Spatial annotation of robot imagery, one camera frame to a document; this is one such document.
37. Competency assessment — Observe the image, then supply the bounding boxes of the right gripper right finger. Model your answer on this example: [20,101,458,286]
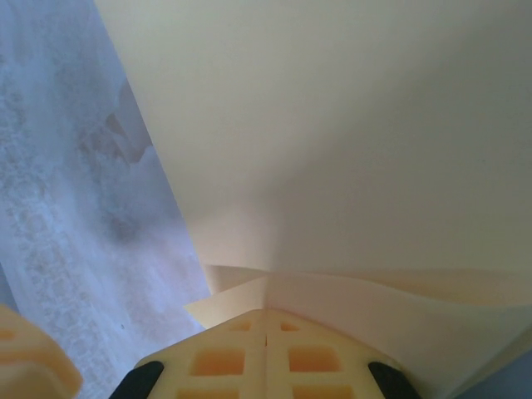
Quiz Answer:
[264,309,419,399]

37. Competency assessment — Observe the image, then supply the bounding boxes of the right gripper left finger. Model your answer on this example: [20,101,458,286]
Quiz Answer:
[114,309,267,399]

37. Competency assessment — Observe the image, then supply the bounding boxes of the yellow paper sheet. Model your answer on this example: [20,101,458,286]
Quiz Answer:
[93,0,532,399]

